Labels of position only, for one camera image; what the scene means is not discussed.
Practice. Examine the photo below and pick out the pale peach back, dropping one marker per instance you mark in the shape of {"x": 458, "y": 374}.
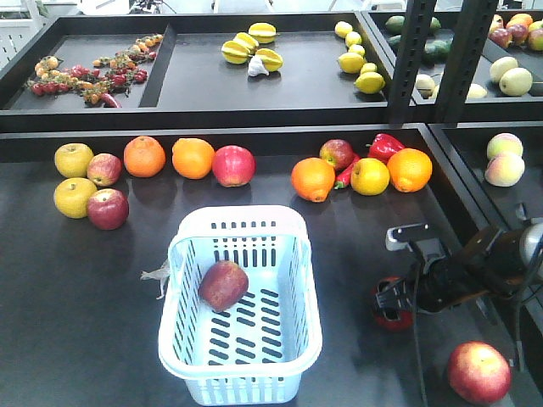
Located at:
{"x": 504, "y": 142}

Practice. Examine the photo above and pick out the pale peach front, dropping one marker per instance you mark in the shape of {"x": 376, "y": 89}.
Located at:
{"x": 504, "y": 170}

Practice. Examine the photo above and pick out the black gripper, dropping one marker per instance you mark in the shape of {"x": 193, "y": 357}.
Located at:
{"x": 442, "y": 280}

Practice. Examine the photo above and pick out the pale green pear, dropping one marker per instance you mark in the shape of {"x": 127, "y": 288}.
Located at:
{"x": 500, "y": 67}
{"x": 516, "y": 82}

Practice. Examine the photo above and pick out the yellow apple back left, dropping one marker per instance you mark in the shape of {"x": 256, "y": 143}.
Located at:
{"x": 72, "y": 159}

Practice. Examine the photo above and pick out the dark red apple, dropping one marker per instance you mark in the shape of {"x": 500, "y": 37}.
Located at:
{"x": 223, "y": 285}
{"x": 392, "y": 320}

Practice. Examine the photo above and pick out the light blue plastic basket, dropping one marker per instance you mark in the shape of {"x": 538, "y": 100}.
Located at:
{"x": 256, "y": 351}

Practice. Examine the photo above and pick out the red yellow apple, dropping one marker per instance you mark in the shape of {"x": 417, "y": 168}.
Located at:
{"x": 478, "y": 373}

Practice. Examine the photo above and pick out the small red apple back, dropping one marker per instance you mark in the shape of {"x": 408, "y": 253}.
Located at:
{"x": 338, "y": 153}

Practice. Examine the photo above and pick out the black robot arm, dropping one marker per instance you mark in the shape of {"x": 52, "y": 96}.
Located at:
{"x": 495, "y": 262}

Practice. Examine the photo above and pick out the black wooden produce stand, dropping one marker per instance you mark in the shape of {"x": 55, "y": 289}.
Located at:
{"x": 79, "y": 327}

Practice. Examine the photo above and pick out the white garlic bulb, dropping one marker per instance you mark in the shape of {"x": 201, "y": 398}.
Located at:
{"x": 256, "y": 67}

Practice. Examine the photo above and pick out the yellow round fruit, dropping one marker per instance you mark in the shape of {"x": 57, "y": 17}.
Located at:
{"x": 369, "y": 177}

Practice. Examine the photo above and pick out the round orange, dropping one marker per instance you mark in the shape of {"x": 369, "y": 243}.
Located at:
{"x": 410, "y": 170}

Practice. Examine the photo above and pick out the pale green pear back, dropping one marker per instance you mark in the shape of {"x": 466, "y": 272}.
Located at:
{"x": 500, "y": 67}

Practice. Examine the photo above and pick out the red apple front left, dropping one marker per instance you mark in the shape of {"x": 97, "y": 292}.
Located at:
{"x": 108, "y": 209}

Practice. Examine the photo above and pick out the small red apple behind gripper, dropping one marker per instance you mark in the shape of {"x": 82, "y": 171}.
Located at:
{"x": 104, "y": 169}

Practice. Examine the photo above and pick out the orange with stem nub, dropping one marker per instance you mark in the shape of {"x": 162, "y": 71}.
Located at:
{"x": 313, "y": 179}

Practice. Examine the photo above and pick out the yellow starfruit top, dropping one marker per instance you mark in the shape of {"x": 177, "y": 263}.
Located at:
{"x": 263, "y": 32}

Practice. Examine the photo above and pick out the orange far left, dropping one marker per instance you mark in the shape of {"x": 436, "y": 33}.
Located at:
{"x": 144, "y": 157}

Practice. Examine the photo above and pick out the yellow fruit left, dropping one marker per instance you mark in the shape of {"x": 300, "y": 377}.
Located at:
{"x": 71, "y": 196}

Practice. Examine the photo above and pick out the pale green pear front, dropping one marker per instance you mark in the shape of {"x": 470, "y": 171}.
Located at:
{"x": 516, "y": 82}

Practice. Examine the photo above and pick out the red chili pepper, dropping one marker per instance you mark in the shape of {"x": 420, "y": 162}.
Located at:
{"x": 342, "y": 180}

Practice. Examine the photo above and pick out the pale peach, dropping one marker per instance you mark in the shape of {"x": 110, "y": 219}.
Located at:
{"x": 504, "y": 142}
{"x": 504, "y": 170}

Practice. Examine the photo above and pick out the large red apple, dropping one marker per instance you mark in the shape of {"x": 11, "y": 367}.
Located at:
{"x": 233, "y": 166}

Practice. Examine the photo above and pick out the dark red apple top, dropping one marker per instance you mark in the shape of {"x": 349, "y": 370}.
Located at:
{"x": 392, "y": 320}

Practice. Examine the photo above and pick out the cherry tomato pile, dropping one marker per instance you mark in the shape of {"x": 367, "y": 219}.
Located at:
{"x": 98, "y": 84}

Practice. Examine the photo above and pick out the red bell pepper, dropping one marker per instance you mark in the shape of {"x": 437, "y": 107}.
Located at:
{"x": 383, "y": 147}

